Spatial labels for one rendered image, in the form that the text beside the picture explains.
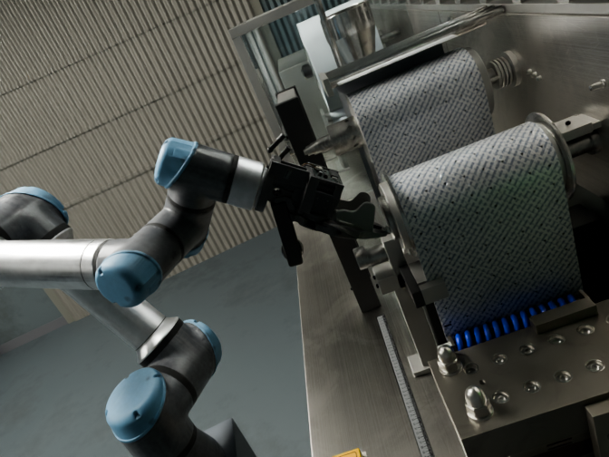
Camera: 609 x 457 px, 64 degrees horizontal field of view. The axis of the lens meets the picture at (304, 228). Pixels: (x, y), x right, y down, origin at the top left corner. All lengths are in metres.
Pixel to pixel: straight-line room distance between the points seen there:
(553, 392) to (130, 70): 3.61
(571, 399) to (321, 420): 0.47
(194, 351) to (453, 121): 0.67
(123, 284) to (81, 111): 3.42
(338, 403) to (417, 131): 0.55
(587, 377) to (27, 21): 3.87
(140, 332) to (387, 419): 0.50
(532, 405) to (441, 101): 0.53
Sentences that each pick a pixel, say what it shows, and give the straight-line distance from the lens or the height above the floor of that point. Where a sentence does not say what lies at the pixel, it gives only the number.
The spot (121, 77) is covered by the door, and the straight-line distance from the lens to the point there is 3.99.
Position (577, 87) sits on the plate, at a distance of 0.89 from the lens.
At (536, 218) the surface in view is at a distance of 0.83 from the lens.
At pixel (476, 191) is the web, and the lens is 0.77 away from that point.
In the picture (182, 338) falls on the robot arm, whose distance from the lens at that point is 1.02.
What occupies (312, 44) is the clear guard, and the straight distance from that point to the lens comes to 1.71.
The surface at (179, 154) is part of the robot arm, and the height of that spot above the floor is 1.48.
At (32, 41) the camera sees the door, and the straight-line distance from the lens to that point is 4.09.
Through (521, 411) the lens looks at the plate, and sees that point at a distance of 0.76.
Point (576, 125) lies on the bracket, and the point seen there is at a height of 1.29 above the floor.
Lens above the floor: 1.61
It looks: 24 degrees down
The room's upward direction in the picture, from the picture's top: 24 degrees counter-clockwise
